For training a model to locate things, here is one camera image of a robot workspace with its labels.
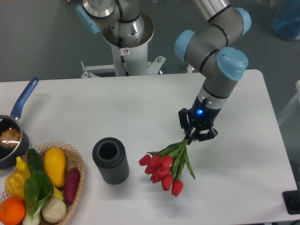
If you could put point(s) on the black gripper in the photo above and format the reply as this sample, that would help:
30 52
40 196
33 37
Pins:
200 116

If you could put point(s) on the red tulip bouquet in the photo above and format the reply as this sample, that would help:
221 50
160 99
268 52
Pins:
166 166

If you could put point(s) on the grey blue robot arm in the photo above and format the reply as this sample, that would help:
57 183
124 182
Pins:
209 53

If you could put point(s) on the dark grey ribbed vase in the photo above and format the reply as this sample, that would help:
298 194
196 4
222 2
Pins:
110 157

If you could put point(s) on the black device at edge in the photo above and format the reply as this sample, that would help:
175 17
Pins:
292 201

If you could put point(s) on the woven wicker basket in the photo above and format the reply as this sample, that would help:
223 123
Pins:
73 159

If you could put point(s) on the blue translucent container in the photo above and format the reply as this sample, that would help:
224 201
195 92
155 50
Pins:
286 21

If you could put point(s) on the purple eggplant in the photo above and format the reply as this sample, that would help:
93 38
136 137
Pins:
71 184

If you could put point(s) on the yellow squash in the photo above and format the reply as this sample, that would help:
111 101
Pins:
55 165

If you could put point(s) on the yellow banana piece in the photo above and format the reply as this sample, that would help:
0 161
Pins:
57 193

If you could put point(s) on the beige round potato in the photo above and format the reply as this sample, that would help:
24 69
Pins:
54 210

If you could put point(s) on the dark green cucumber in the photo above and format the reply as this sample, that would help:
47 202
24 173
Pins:
34 161

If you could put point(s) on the green bok choy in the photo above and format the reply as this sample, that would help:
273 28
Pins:
38 189

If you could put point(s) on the small yellow gourd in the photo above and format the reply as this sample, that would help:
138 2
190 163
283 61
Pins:
22 167

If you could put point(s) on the brown bread roll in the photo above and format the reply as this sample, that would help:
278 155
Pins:
10 138

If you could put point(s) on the yellow bell pepper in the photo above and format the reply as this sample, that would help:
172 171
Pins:
15 185

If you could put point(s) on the orange fruit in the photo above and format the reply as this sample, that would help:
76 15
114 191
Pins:
12 211

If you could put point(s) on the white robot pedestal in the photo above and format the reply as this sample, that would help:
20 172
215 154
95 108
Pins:
129 44

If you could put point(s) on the blue handled saucepan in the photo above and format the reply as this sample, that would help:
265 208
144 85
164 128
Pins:
8 156

